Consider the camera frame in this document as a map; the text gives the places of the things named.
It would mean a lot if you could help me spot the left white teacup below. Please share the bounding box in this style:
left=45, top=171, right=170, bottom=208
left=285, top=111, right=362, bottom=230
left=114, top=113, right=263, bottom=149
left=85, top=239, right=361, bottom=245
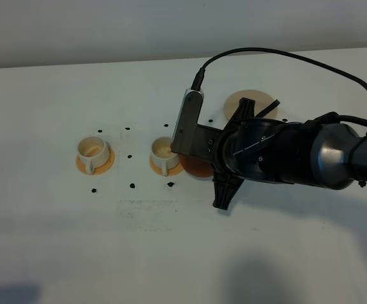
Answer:
left=77, top=136, right=110, bottom=175

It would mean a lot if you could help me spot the black right camera cable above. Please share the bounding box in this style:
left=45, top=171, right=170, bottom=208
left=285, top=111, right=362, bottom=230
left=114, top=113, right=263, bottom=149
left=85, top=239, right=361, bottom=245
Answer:
left=190, top=47, right=367, bottom=117

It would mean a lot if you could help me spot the left orange coaster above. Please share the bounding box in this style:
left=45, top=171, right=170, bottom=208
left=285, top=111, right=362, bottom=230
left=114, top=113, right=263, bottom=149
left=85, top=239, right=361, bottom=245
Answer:
left=75, top=148, right=115, bottom=175

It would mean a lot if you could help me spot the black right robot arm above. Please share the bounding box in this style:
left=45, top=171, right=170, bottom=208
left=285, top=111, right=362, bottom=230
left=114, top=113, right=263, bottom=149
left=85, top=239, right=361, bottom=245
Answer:
left=209, top=98, right=367, bottom=210

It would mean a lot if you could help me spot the beige teapot coaster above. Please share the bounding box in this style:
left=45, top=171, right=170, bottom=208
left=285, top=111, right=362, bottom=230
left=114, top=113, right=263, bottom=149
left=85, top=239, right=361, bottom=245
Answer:
left=223, top=89, right=281, bottom=121

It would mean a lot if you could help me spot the right white teacup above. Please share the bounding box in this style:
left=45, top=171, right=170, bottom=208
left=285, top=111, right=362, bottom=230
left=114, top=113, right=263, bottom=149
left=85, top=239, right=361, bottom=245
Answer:
left=150, top=137, right=180, bottom=177

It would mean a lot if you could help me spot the white teacup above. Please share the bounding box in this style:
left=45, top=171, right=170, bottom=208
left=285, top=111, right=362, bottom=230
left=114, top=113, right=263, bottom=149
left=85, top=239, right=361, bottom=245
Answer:
left=77, top=136, right=110, bottom=175
left=150, top=137, right=180, bottom=177

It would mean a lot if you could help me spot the brown clay teapot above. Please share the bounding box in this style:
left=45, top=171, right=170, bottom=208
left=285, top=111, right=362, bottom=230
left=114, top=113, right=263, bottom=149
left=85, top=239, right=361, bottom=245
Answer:
left=178, top=153, right=214, bottom=178

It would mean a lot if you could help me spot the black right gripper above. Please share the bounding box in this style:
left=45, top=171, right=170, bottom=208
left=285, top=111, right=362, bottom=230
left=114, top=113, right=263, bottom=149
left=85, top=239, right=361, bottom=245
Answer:
left=195, top=98, right=295, bottom=210

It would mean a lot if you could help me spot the orange coaster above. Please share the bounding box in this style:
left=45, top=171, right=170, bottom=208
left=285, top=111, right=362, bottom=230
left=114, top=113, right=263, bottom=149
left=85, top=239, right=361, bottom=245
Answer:
left=149, top=156, right=183, bottom=176
left=75, top=148, right=115, bottom=175

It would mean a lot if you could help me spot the right orange coaster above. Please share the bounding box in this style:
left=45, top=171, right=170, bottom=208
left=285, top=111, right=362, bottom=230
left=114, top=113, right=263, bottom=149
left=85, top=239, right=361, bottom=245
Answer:
left=149, top=156, right=183, bottom=176

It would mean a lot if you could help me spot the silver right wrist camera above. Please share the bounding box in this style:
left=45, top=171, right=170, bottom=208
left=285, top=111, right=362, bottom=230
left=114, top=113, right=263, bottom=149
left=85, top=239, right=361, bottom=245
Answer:
left=172, top=89, right=203, bottom=155

